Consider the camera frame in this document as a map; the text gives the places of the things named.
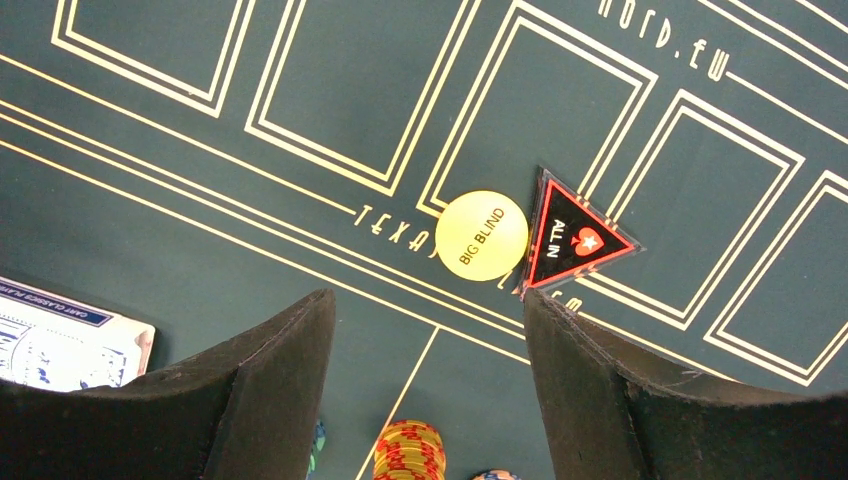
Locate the black red all-in triangle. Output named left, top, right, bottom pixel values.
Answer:
left=517, top=166, right=645, bottom=297

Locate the blue white card deck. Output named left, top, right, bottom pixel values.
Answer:
left=1, top=277, right=156, bottom=392

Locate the white pink chip stack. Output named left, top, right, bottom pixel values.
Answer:
left=471, top=469, right=521, bottom=480

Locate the yellow big blind button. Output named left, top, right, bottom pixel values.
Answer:
left=435, top=190, right=529, bottom=282

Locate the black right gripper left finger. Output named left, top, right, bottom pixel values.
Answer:
left=1, top=289, right=336, bottom=479

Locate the green poker mat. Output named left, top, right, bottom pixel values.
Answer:
left=1, top=1, right=847, bottom=479

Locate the orange yellow chip stack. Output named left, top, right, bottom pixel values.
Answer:
left=372, top=419, right=447, bottom=480

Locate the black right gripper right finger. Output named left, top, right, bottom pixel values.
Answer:
left=523, top=290, right=847, bottom=479

